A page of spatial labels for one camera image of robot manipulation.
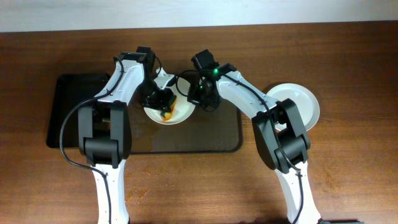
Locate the yellow green scrub sponge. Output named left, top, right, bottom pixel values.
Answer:
left=160, top=95, right=177, bottom=121

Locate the cream plate with sauce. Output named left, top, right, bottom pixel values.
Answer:
left=144, top=92, right=195, bottom=125

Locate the light grey plate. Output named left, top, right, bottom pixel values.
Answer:
left=267, top=83, right=320, bottom=131

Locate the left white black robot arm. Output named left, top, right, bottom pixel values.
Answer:
left=78, top=50, right=176, bottom=223

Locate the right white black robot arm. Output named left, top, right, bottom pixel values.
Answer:
left=188, top=63, right=322, bottom=224

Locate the dark brown serving tray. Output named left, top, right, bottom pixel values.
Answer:
left=128, top=78, right=243, bottom=154

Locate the black sponge tray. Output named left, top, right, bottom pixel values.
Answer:
left=45, top=73, right=111, bottom=149

